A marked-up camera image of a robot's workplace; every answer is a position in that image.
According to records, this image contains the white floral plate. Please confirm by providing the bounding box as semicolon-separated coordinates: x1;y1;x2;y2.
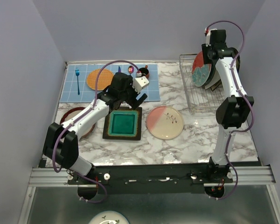
89;210;130;224

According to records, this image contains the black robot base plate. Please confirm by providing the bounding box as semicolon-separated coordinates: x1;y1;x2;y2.
68;163;233;195

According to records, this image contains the dark olive round plate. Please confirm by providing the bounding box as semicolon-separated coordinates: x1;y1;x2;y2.
230;47;240;72

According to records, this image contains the red rimmed round plate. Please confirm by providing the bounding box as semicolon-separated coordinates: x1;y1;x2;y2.
59;107;96;139

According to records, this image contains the orange black mug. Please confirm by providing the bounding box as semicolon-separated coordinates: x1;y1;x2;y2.
139;65;150;79

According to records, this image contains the iridescent spoon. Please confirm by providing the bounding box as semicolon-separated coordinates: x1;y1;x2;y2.
128;66;134;75

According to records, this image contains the cream square dark-rimmed plate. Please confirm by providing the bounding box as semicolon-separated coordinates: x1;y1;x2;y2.
210;80;222;91

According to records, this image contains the blue fork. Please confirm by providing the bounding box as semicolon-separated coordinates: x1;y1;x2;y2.
75;68;80;95

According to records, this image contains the wire dish rack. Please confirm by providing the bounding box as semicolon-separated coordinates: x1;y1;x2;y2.
178;53;244;114

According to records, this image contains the white red rimmed plate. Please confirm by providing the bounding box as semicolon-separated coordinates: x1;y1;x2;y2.
192;51;212;87

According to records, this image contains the beige floral round plate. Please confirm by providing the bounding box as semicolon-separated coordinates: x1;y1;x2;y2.
146;106;184;140

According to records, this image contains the aluminium frame rail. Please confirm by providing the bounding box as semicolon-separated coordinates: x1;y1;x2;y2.
28;166;276;187

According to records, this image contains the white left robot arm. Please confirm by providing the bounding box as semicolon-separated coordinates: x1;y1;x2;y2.
42;72;149;184

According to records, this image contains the woven wicker round trivet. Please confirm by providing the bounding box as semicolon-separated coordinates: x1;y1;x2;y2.
86;69;113;91

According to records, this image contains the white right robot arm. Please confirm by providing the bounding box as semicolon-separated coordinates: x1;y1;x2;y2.
202;28;254;183

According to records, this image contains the black teal square plate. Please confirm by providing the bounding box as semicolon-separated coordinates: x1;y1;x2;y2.
102;107;142;141

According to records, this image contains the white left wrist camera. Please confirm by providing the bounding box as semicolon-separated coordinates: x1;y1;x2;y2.
132;76;149;93

